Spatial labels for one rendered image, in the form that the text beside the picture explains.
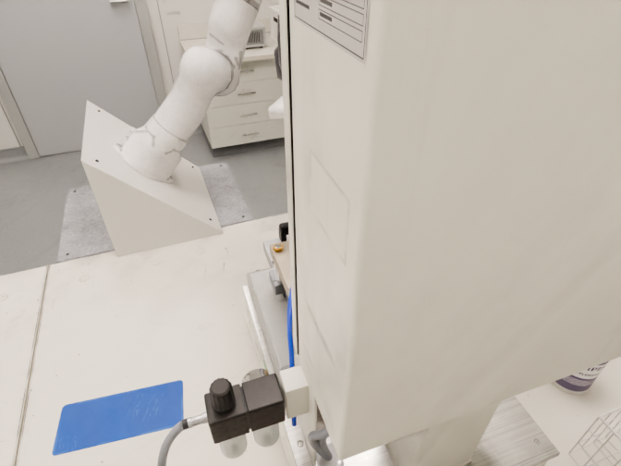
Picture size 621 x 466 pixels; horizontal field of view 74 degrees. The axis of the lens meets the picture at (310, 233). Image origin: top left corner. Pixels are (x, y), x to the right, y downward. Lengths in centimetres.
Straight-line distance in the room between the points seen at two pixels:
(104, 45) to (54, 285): 252
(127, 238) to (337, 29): 110
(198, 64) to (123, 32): 244
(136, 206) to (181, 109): 28
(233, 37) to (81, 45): 244
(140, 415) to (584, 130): 85
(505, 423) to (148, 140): 104
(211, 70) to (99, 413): 79
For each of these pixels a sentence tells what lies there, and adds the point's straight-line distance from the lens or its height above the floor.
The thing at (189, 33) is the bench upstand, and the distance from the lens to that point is 354.
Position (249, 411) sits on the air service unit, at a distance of 50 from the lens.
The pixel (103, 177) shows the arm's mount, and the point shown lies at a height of 100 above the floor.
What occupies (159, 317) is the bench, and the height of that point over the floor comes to 75.
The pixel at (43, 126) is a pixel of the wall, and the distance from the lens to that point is 378.
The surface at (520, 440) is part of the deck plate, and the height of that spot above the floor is 93.
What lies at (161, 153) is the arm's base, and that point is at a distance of 124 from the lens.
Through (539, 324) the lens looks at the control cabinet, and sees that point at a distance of 37.
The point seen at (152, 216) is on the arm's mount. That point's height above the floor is 86.
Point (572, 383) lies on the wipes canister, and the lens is 101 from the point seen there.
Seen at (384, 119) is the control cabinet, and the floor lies 145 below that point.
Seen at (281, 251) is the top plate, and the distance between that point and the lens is 63.
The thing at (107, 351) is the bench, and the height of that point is 75.
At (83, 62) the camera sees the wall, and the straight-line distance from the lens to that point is 359.
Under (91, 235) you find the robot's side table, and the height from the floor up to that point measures 75.
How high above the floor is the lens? 152
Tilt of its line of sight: 38 degrees down
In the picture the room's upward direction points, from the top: straight up
